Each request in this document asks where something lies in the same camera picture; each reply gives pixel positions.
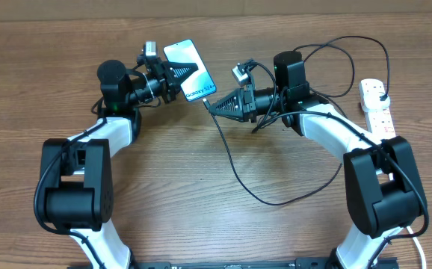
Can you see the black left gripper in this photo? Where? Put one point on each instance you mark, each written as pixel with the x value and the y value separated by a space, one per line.
pixel 166 74

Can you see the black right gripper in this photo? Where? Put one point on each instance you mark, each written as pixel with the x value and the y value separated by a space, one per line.
pixel 245 104

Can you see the Samsung Galaxy smartphone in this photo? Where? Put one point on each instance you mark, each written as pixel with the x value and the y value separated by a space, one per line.
pixel 189 69

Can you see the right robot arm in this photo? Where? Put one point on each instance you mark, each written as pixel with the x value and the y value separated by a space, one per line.
pixel 383 188

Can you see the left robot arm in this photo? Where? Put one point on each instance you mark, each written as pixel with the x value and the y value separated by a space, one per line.
pixel 75 195

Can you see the white charger plug adapter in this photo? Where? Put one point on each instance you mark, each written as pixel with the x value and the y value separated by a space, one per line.
pixel 372 102

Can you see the white power strip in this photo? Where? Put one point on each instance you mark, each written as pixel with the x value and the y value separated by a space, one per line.
pixel 379 123

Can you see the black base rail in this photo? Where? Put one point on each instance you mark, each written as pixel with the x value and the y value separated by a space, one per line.
pixel 231 265

